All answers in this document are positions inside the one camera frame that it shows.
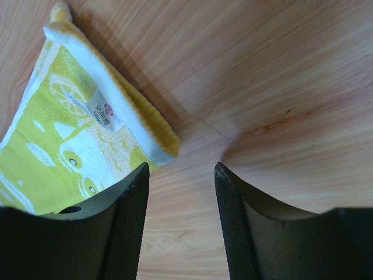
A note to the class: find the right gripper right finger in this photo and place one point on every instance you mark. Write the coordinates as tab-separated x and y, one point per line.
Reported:
266	238

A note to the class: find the yellow green patterned towel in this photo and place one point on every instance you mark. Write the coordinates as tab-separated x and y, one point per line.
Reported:
80	127

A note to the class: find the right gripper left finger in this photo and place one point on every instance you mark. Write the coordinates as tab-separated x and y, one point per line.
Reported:
99	238

